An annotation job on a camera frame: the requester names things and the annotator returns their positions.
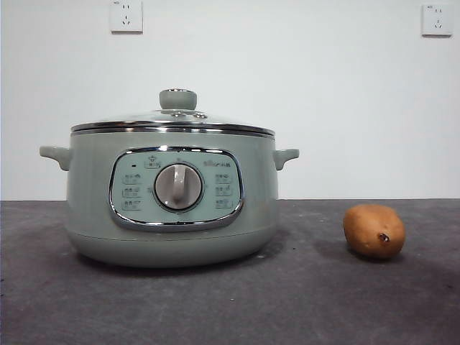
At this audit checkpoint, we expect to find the glass lid with green knob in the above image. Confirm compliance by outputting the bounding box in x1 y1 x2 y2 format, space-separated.
70 88 277 138

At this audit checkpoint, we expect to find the brown potato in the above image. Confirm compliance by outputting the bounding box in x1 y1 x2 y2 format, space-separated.
343 203 407 261

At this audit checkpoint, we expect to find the pale green electric cooking pot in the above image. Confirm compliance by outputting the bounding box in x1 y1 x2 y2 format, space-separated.
39 129 300 269

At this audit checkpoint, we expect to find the white wall socket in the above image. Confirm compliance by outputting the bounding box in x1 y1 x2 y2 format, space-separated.
110 0 144 35
421 4 454 38

